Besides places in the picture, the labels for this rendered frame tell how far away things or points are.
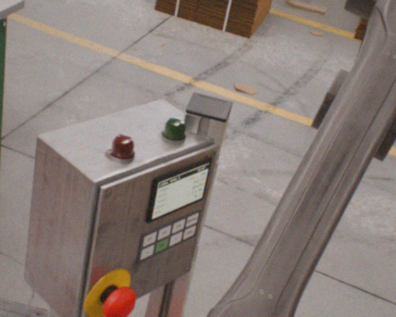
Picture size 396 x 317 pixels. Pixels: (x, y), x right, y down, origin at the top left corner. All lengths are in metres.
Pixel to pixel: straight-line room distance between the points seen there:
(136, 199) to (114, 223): 0.03
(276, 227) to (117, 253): 0.25
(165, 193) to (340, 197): 0.25
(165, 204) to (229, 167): 2.75
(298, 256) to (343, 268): 2.58
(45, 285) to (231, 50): 3.88
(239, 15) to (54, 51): 1.19
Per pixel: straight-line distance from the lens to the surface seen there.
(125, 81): 4.10
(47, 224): 0.83
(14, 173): 3.31
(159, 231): 0.84
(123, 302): 0.82
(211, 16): 4.90
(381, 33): 0.65
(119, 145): 0.76
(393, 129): 1.01
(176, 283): 0.96
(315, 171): 0.61
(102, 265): 0.81
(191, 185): 0.83
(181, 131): 0.80
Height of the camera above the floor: 1.90
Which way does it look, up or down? 32 degrees down
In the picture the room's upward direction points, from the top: 12 degrees clockwise
